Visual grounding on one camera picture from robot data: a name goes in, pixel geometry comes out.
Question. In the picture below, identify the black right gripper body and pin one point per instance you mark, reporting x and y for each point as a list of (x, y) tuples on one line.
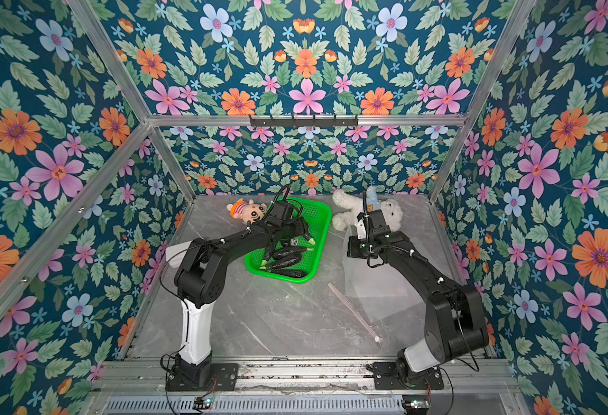
[(369, 219)]

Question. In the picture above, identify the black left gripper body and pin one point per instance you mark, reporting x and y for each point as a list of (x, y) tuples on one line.
[(292, 229)]

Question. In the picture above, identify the green plastic basket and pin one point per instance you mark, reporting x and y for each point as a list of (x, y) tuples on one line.
[(318, 216)]

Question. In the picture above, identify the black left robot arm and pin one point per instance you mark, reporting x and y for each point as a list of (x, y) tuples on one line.
[(201, 268)]

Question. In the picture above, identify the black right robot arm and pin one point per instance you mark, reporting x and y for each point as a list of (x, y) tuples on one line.
[(454, 323)]

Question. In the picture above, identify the dark eggplant left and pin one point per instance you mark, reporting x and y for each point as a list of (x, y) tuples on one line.
[(269, 251)]

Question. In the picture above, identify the clear zip-top bag pink zipper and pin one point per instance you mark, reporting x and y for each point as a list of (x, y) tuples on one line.
[(340, 296)]

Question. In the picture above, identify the cartoon doll head toy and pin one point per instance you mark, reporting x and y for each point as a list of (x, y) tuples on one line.
[(247, 212)]

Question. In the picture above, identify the white teddy bear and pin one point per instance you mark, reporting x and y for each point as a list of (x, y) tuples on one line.
[(354, 205)]

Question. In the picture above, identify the white plastic box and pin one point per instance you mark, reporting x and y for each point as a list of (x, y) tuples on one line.
[(175, 254)]

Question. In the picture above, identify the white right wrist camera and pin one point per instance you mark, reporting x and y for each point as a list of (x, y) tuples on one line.
[(361, 226)]

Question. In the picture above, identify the black hook rail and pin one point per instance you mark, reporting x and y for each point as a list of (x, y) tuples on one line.
[(292, 121)]

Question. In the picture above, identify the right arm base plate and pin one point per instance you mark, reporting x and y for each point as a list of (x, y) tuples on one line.
[(395, 375)]

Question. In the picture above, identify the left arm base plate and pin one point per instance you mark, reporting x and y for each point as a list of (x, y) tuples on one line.
[(202, 378)]

